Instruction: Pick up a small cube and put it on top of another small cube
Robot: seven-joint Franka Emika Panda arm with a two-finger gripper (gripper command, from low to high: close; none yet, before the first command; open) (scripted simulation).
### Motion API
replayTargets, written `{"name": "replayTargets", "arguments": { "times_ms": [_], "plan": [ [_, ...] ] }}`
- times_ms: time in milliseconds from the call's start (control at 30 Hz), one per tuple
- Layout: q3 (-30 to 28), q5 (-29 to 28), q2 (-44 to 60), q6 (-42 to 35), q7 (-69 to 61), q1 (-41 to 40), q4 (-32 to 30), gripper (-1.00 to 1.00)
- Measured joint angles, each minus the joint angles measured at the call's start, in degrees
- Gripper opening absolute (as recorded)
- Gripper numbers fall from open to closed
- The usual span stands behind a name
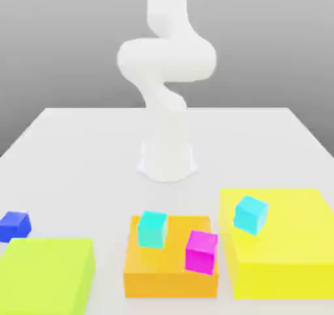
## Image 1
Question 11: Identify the small turquoise cube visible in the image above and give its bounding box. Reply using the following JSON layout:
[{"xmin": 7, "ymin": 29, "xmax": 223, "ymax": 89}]
[{"xmin": 137, "ymin": 210, "xmax": 168, "ymax": 250}]

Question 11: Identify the small light cyan cube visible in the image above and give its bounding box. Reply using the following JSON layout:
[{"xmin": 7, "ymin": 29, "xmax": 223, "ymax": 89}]
[{"xmin": 233, "ymin": 195, "xmax": 269, "ymax": 237}]

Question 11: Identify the small magenta cube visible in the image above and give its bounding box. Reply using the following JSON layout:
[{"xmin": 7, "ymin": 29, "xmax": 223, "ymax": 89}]
[{"xmin": 184, "ymin": 230, "xmax": 219, "ymax": 277}]

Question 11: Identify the small blue cube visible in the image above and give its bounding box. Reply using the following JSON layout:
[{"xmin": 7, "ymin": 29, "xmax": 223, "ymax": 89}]
[{"xmin": 0, "ymin": 211, "xmax": 33, "ymax": 243}]

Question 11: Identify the large orange box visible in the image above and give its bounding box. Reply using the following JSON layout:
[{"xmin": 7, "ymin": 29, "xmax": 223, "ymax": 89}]
[{"xmin": 123, "ymin": 215, "xmax": 219, "ymax": 299}]

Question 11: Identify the large yellow box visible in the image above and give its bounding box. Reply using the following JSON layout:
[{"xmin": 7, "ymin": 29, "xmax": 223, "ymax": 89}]
[{"xmin": 218, "ymin": 188, "xmax": 334, "ymax": 300}]

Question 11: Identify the large lime green box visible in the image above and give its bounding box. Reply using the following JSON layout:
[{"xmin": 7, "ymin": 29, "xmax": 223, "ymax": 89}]
[{"xmin": 0, "ymin": 237, "xmax": 97, "ymax": 315}]

